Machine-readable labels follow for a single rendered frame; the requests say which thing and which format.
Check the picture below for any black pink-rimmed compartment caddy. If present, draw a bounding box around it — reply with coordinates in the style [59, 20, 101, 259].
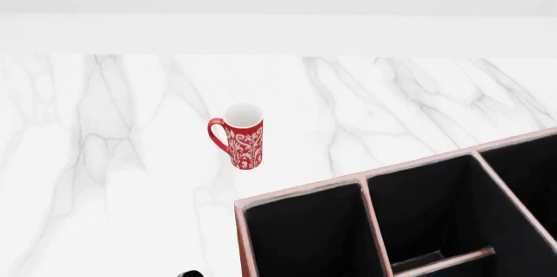
[233, 125, 557, 277]

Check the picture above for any red white patterned mug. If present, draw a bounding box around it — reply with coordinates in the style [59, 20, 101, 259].
[206, 102, 265, 171]

